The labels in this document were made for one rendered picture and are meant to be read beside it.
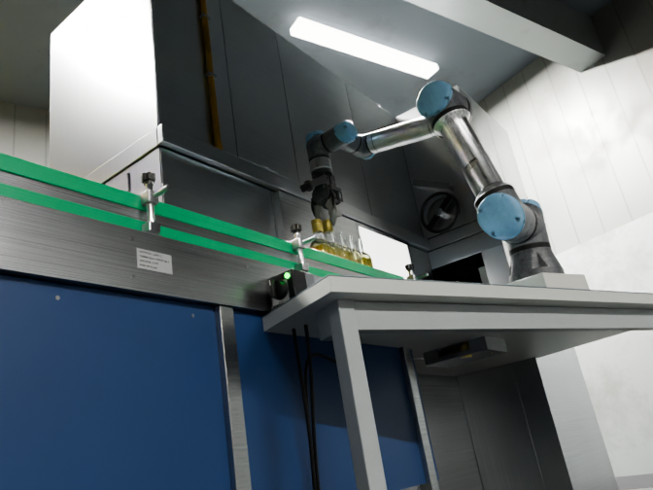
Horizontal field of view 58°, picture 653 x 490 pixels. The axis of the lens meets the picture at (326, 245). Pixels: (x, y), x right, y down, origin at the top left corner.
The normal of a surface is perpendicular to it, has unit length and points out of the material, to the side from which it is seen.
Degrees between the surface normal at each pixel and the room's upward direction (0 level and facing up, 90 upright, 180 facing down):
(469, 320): 90
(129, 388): 90
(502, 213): 100
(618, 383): 90
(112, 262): 90
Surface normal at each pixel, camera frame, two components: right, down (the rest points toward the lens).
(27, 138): 0.54, -0.38
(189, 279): 0.78, -0.33
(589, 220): -0.83, -0.07
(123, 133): -0.60, -0.20
